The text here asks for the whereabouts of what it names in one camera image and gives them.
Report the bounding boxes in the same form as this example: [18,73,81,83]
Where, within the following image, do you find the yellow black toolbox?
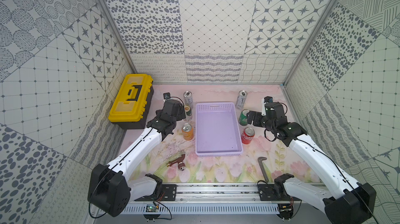
[108,74,154,130]

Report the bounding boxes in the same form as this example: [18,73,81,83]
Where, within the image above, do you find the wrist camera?
[261,96,273,116]
[163,92,171,101]

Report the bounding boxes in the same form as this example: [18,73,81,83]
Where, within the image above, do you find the grey pry bar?
[257,157,269,182]

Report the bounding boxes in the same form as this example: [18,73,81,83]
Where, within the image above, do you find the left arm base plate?
[135,184,177,202]

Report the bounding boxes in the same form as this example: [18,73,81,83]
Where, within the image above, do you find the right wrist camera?
[261,96,273,116]

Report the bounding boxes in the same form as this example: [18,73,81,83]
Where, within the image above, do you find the red cola can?
[241,127,255,145]

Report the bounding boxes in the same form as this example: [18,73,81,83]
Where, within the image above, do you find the lilac plastic basket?
[195,102,243,157]

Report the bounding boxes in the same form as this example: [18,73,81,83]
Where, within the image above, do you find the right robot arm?
[246,97,377,224]

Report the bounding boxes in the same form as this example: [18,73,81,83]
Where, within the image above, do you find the green circuit board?
[143,204,160,220]

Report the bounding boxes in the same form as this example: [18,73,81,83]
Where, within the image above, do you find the maroon drill chuck tool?
[167,152,186,171]

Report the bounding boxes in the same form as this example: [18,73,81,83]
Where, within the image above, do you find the aluminium rail frame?
[89,182,348,206]

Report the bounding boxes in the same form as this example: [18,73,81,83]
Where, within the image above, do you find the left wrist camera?
[163,92,171,101]

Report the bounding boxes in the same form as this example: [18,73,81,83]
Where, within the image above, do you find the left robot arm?
[87,99,185,217]

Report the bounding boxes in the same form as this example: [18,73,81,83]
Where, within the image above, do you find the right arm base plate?
[257,181,301,202]

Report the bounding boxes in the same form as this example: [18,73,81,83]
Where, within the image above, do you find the green soda can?
[239,109,250,126]

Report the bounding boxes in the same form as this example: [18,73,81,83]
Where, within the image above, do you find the white Monster can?
[235,90,248,110]
[183,91,193,108]

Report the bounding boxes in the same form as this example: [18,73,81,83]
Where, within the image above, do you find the green white tea can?
[184,105,193,122]

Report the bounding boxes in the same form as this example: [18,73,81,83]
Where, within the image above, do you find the black connector box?
[277,204,294,220]

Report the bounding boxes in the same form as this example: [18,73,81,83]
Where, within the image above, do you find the orange drink can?
[182,123,194,141]

